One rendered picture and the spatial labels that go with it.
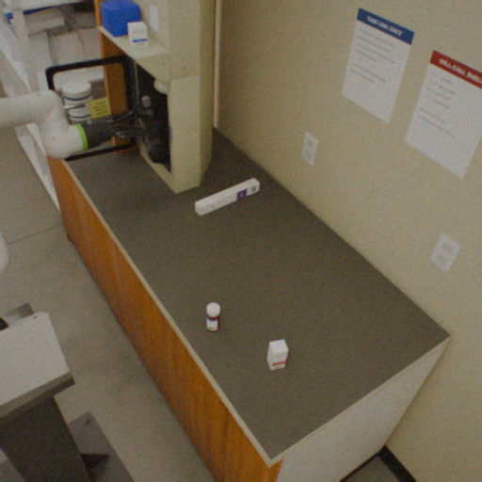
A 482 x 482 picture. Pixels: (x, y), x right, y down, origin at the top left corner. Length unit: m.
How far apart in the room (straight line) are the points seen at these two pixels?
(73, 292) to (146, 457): 1.06
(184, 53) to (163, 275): 0.72
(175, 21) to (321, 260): 0.91
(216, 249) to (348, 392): 0.66
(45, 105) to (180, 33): 0.50
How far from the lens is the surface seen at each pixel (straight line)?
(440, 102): 1.39
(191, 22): 1.63
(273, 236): 1.74
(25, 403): 1.41
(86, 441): 2.36
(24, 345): 1.28
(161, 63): 1.63
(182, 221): 1.79
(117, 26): 1.74
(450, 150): 1.40
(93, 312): 2.76
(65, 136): 1.74
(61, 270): 3.01
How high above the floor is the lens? 2.12
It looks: 43 degrees down
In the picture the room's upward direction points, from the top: 4 degrees clockwise
